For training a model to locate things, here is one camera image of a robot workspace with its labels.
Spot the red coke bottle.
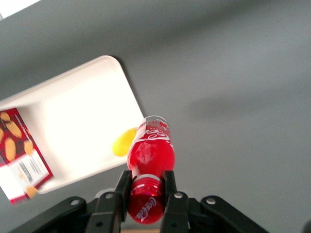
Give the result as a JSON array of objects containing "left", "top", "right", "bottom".
[{"left": 126, "top": 115, "right": 176, "bottom": 224}]

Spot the beige rectangular tray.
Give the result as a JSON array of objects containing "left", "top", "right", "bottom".
[{"left": 0, "top": 55, "right": 146, "bottom": 195}]

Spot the red cookie box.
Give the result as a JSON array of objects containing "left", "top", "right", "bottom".
[{"left": 0, "top": 108, "right": 54, "bottom": 206}]

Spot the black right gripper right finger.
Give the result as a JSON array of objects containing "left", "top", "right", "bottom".
[{"left": 160, "top": 170, "right": 190, "bottom": 233}]

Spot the yellow lemon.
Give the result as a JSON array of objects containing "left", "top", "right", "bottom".
[{"left": 112, "top": 127, "right": 139, "bottom": 157}]

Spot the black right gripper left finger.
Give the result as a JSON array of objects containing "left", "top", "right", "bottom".
[{"left": 86, "top": 169, "right": 133, "bottom": 233}]

